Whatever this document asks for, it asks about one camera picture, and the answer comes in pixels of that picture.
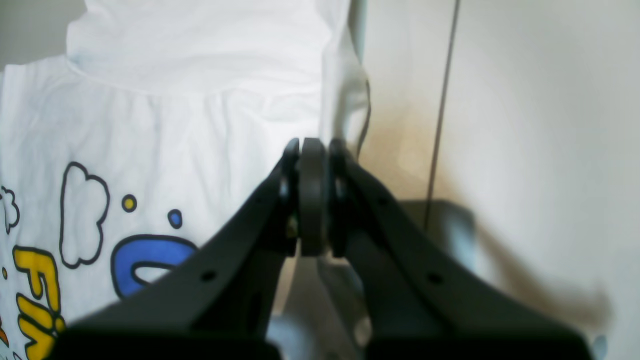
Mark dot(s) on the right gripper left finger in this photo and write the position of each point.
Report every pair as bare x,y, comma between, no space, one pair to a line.
214,306

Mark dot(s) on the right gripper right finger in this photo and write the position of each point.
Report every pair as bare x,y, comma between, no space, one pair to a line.
421,303

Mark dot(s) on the white printed T-shirt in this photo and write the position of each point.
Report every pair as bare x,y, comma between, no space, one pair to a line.
123,156

